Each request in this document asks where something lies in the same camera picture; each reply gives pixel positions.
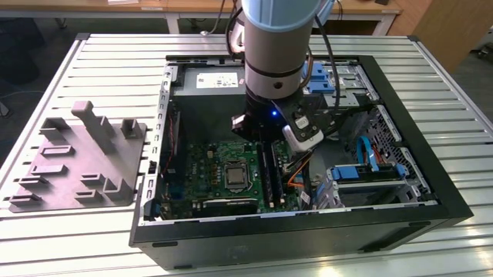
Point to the black graphics card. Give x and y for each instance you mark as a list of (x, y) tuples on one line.
[(231, 203)]

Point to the hard disk in blue carrier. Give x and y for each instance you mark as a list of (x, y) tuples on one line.
[(346, 173)]

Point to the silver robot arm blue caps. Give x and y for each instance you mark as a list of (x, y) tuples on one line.
[(273, 43)]

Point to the silver CPU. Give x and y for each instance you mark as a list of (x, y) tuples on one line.
[(235, 176)]

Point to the blue optical drive carrier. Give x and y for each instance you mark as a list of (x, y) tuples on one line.
[(321, 83)]

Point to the metal disk bay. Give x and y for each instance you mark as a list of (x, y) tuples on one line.
[(369, 184)]

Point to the grey parts rack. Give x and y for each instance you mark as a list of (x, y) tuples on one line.
[(70, 161)]

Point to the blue board connector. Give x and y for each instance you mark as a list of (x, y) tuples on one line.
[(177, 191)]

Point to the grey power supply unit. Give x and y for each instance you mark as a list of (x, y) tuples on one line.
[(207, 115)]

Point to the metal drive cage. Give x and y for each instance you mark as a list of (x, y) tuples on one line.
[(346, 101)]

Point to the black PC case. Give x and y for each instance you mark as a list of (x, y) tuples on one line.
[(269, 239)]

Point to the green motherboard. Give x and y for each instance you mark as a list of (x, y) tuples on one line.
[(201, 157)]

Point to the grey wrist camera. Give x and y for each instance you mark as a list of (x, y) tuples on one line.
[(304, 135)]

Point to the blue card retention latch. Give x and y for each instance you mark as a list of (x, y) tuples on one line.
[(157, 210)]

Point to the wooden panel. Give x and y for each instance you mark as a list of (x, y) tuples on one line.
[(443, 29)]

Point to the wooden desk white frame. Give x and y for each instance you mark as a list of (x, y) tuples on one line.
[(115, 8)]

